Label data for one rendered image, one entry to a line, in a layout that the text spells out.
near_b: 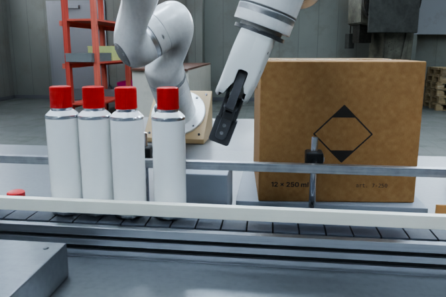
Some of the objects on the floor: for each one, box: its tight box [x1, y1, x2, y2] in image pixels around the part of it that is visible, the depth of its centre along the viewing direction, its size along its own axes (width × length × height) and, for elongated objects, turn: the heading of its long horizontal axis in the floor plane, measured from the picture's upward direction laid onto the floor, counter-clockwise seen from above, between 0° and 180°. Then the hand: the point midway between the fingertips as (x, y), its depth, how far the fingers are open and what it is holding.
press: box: [344, 0, 423, 60], centre depth 788 cm, size 140×125×273 cm
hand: (223, 130), depth 64 cm, fingers closed
